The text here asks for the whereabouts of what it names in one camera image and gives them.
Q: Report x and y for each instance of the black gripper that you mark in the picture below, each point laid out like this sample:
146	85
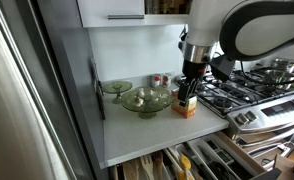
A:
195	69

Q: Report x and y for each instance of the grey kitchen utensil drawer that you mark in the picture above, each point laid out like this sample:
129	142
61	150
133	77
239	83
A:
230	156

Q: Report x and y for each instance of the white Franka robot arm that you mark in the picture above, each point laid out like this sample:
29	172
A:
203	20

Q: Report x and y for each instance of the red white spice jars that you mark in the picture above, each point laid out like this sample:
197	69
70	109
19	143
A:
166	80

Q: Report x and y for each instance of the can with red label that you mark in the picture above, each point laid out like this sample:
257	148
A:
156	81

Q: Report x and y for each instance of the large green glass cake stand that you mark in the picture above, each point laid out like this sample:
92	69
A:
147	100

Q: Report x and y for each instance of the garlic bulb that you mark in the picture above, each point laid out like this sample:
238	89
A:
140	93
137	101

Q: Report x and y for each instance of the white cutlery tray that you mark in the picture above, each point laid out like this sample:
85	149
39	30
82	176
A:
217	155

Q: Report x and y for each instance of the small green glass cake stand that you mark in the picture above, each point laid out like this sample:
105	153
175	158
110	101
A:
117	87

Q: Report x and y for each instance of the wooden fork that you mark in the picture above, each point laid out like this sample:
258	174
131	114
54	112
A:
147	165

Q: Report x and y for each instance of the tall steel pot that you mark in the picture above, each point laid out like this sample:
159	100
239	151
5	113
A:
275	78

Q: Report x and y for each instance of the knives on magnetic strip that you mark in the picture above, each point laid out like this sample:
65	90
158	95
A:
98	90

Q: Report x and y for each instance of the stainless steel gas stove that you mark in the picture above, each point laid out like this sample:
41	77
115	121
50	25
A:
280	110

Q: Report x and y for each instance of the wide steel pot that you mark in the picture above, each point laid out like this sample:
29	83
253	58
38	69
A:
283	64

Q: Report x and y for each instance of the wooden spatula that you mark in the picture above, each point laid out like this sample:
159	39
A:
130	170

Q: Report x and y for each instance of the white upper cabinet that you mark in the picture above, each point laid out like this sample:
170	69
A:
110	8

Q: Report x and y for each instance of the grey tall cabinet panel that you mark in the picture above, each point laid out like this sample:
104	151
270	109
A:
70	66

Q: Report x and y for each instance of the stainless steel refrigerator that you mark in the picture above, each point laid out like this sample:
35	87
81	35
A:
17	100

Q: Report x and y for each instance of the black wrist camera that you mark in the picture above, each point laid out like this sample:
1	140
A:
223	66

